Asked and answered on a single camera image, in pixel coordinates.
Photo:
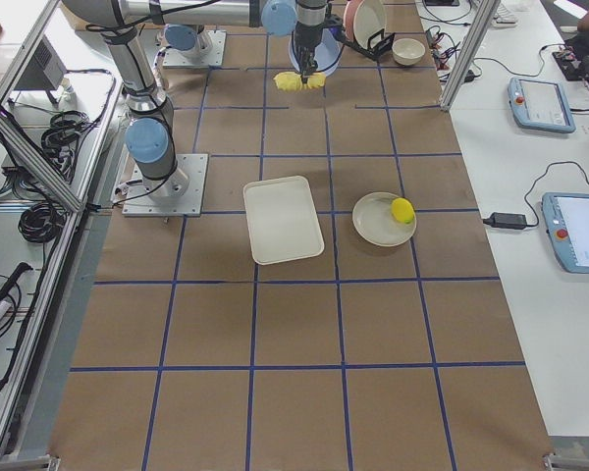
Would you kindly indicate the light blue plate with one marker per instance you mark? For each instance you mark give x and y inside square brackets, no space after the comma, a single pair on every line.
[327,53]

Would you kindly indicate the aluminium frame post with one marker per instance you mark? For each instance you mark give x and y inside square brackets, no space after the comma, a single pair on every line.
[468,50]

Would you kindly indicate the yellow lemon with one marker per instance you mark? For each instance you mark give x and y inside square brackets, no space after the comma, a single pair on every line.
[402,210]

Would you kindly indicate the yellow bread roll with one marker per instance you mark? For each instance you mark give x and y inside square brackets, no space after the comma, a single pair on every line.
[293,81]

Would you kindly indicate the upper teach pendant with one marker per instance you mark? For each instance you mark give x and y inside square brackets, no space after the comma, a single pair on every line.
[540,105]

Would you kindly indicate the pink plate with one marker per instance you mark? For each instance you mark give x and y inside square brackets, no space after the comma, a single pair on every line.
[349,17]

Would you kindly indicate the cream white plate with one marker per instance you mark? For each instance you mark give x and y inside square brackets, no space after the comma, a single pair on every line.
[368,19]

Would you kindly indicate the lower teach pendant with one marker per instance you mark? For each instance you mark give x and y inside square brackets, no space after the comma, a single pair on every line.
[567,221]

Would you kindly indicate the black dish rack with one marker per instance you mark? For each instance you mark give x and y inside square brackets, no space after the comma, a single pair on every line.
[373,48]

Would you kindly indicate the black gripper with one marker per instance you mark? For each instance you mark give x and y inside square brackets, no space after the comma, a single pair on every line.
[305,35]

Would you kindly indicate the cream bowl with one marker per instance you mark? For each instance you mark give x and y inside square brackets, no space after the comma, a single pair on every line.
[408,51]

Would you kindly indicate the white round dish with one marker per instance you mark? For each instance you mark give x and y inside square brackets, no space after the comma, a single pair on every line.
[372,219]

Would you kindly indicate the white rectangular tray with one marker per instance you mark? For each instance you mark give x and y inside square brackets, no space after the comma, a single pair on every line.
[282,221]

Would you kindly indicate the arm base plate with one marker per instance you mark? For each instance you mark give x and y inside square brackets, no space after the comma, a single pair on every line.
[182,194]
[173,59]

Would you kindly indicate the teach pendant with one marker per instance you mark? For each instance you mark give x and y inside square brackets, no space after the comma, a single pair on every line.
[540,105]
[567,221]

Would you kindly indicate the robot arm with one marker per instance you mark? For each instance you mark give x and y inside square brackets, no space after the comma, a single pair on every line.
[150,136]
[188,40]

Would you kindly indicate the black power adapter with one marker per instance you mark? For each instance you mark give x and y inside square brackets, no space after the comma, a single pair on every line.
[512,221]

